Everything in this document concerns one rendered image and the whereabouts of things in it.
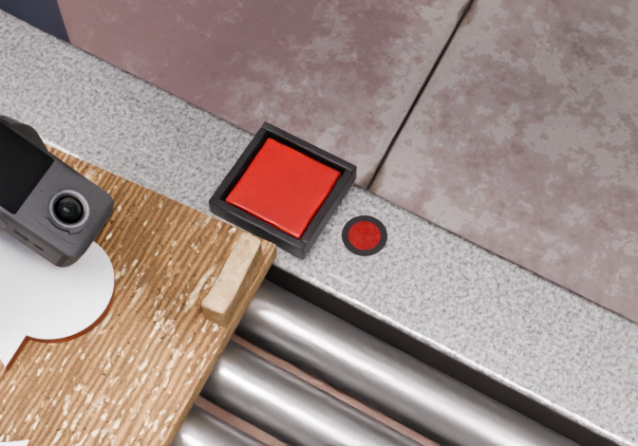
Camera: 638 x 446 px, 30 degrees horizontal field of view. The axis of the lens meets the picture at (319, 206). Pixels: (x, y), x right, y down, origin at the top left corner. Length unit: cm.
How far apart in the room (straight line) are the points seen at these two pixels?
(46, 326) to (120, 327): 5
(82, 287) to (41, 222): 14
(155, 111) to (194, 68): 115
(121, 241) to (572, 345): 31
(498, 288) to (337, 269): 11
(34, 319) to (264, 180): 18
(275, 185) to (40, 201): 22
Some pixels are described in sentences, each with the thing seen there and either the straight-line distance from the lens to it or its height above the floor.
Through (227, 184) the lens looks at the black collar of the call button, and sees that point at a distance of 83.
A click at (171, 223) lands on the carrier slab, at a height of 94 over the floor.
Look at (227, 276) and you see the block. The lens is 76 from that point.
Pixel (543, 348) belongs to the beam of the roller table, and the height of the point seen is 91.
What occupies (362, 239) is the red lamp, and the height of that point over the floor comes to 92.
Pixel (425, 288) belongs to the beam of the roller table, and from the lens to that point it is 81.
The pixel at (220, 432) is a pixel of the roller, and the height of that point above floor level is 92.
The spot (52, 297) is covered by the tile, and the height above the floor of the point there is 94.
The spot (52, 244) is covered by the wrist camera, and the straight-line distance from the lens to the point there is 65.
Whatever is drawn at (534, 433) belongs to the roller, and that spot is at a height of 92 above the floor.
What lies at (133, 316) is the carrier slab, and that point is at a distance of 79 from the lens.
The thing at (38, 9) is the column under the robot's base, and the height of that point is 56.
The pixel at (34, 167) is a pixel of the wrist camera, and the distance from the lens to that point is 67.
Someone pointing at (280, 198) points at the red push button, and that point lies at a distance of 82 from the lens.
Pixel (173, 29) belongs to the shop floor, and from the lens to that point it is 208.
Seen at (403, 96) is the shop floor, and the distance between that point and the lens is 199.
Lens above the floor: 165
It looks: 61 degrees down
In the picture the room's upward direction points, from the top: 1 degrees counter-clockwise
